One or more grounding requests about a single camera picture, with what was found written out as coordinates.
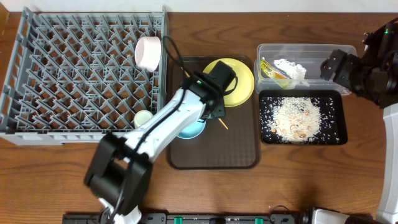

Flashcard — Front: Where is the light blue bowl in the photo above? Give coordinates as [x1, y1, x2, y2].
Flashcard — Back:
[177, 119, 206, 139]

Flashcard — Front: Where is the yellow plate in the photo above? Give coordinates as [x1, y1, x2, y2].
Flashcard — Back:
[203, 58, 254, 107]

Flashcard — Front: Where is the white tissue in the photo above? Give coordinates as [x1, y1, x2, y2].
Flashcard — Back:
[274, 58, 310, 89]

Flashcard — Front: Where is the green snack bar wrapper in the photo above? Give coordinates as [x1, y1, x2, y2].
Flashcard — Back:
[260, 57, 290, 89]

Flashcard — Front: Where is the rice food waste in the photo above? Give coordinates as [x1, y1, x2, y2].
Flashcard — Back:
[260, 96, 340, 144]

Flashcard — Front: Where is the white cup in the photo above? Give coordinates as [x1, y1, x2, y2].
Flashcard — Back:
[133, 110, 153, 129]

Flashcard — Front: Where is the wooden chopstick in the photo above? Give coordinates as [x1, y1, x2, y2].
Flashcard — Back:
[218, 118, 229, 130]

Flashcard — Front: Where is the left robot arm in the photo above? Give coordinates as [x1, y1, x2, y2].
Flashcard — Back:
[84, 61, 239, 223]

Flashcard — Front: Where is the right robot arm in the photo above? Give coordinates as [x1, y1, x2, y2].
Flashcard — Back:
[320, 19, 397, 223]

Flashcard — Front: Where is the black waste tray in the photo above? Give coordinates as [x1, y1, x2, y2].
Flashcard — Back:
[259, 90, 348, 145]

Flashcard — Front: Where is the grey dishwasher rack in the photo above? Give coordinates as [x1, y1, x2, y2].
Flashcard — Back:
[1, 8, 169, 146]

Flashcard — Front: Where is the dark brown serving tray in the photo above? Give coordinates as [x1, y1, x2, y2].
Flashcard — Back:
[166, 55, 261, 170]

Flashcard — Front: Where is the clear plastic bin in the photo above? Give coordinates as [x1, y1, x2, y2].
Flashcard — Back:
[254, 44, 357, 96]

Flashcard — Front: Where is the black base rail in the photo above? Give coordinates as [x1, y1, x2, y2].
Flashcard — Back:
[62, 205, 374, 224]

